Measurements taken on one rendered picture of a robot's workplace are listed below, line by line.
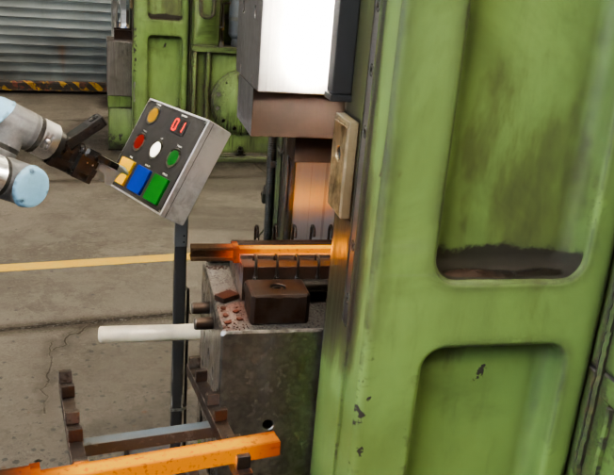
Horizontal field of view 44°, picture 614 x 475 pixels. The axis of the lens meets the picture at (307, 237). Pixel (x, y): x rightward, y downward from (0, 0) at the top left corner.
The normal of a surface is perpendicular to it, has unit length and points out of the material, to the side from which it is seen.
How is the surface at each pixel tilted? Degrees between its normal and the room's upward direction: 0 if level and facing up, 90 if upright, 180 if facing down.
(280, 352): 90
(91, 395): 0
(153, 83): 90
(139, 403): 0
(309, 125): 90
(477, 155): 89
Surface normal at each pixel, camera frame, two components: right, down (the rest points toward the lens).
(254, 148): 0.25, 0.34
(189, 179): 0.61, 0.31
